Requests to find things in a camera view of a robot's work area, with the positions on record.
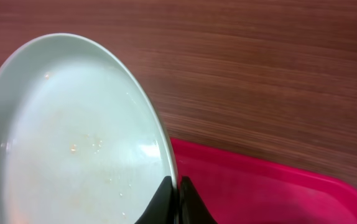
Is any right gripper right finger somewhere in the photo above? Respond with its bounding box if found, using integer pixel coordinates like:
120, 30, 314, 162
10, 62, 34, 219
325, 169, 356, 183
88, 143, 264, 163
178, 176, 217, 224

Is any mint green plate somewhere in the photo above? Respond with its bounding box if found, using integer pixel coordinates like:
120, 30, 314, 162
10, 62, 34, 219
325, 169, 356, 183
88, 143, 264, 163
0, 33, 177, 223

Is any red plastic tray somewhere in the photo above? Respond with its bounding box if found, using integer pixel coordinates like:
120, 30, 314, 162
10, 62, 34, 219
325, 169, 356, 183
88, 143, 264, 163
171, 139, 357, 223

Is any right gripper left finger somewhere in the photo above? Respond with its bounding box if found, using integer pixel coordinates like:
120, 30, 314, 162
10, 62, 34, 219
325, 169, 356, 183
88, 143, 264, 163
135, 176, 175, 224

